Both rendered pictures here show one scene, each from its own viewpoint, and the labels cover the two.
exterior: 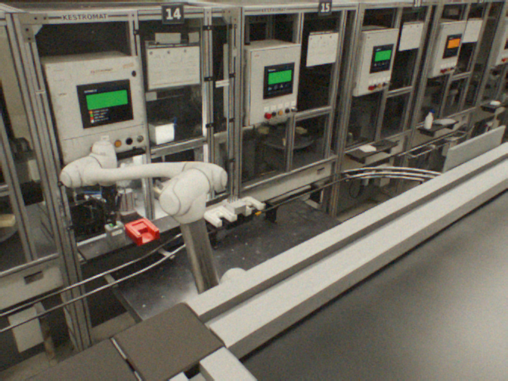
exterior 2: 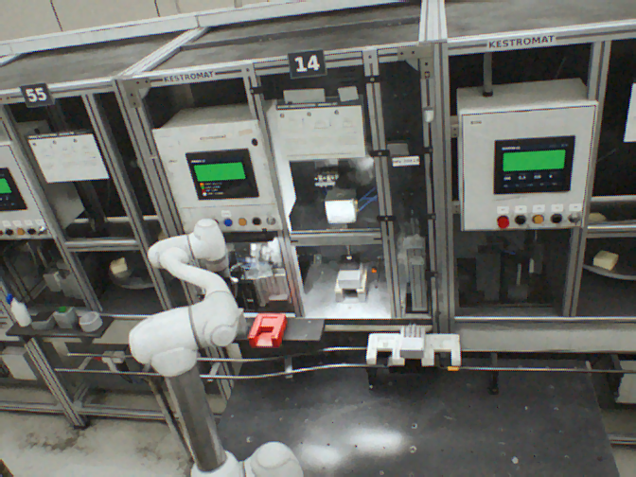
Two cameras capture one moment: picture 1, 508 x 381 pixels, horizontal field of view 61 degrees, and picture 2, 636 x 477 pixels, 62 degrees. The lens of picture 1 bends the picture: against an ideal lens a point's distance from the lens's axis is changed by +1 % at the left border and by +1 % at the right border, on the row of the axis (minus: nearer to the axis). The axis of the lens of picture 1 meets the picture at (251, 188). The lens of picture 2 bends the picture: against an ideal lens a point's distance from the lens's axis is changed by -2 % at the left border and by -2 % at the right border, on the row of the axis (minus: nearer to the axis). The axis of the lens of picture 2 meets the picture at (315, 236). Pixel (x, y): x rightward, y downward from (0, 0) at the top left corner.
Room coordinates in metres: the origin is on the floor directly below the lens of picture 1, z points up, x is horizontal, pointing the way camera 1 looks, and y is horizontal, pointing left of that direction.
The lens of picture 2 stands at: (1.17, -1.05, 2.46)
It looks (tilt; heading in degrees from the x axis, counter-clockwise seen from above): 32 degrees down; 57
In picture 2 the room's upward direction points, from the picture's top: 10 degrees counter-clockwise
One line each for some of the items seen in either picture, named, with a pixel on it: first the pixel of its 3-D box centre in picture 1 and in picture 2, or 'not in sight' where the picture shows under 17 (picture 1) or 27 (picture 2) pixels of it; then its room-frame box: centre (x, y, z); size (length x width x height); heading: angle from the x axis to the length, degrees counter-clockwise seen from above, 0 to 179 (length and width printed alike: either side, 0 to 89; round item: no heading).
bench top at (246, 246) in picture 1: (267, 271); (397, 464); (1.97, -0.11, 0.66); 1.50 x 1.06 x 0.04; 131
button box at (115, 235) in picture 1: (114, 233); (236, 321); (1.85, 0.70, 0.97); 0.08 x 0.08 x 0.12; 41
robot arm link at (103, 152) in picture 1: (102, 158); (206, 238); (1.83, 0.70, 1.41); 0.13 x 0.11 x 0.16; 155
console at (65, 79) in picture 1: (92, 104); (228, 168); (2.04, 0.79, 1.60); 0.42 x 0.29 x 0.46; 131
